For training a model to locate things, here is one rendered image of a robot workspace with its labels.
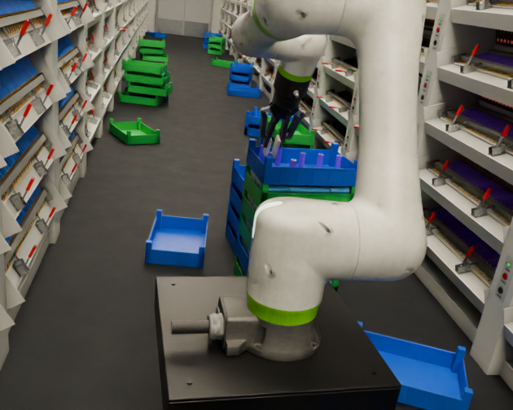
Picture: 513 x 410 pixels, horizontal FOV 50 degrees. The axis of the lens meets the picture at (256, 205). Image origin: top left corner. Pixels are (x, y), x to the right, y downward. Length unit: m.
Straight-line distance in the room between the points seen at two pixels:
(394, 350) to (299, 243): 0.86
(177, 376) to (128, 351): 0.65
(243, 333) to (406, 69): 0.51
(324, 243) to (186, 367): 0.29
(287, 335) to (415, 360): 0.79
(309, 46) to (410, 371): 0.90
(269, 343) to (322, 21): 0.53
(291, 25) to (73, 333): 1.02
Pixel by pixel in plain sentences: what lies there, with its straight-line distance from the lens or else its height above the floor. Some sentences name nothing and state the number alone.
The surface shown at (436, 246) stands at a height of 0.18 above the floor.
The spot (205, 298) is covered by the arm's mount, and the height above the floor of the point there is 0.35.
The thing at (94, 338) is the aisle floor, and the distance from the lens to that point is 1.56.
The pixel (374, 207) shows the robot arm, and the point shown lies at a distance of 0.90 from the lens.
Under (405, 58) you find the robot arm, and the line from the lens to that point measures 0.96.
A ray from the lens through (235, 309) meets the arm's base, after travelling 0.92.
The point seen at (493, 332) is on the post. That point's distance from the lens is 1.67.
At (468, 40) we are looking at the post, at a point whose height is 0.84.
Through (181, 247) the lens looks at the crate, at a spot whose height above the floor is 0.00.
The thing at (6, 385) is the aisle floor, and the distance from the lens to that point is 1.45.
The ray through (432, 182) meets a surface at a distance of 1.98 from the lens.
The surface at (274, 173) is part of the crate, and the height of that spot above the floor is 0.43.
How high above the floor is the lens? 0.91
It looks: 21 degrees down
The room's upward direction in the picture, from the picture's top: 7 degrees clockwise
